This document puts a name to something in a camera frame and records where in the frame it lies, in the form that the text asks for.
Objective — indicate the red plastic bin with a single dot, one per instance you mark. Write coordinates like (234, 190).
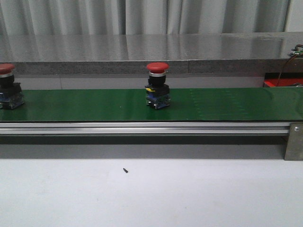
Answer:
(288, 79)

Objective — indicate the steel conveyor mounting bracket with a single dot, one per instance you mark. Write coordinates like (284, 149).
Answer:
(294, 148)

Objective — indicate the white pleated curtain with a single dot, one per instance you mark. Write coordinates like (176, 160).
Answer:
(140, 17)

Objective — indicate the grey stone counter slab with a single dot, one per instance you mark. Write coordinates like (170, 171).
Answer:
(129, 54)

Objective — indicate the aluminium conveyor side rail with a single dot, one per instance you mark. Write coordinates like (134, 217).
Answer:
(72, 128)

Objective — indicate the red mushroom push button switch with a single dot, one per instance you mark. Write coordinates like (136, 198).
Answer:
(11, 96)
(157, 92)

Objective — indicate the green conveyor belt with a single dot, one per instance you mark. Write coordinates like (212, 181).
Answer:
(187, 104)

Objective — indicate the green circuit board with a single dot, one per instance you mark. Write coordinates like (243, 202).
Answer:
(297, 51)

